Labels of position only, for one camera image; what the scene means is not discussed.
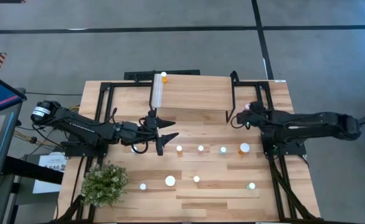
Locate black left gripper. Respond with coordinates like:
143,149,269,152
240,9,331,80
119,109,179,156

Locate wooden shelf black metal legs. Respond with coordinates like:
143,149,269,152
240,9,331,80
148,73,236,124

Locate small black clamp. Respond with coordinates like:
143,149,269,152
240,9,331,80
229,70,240,85

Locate black slotted bar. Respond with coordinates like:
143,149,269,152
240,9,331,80
123,69,201,81

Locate green artificial potted plant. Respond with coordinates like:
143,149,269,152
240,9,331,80
80,161,130,208

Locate black floor tape strip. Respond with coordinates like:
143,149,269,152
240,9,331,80
0,24,365,34
251,0,274,80

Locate white printed paper sheet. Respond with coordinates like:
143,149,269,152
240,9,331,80
32,152,68,194

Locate black flat beam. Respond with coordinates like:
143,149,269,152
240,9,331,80
1,155,64,185

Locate thin black floor cable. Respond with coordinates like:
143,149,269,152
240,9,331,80
25,91,83,96

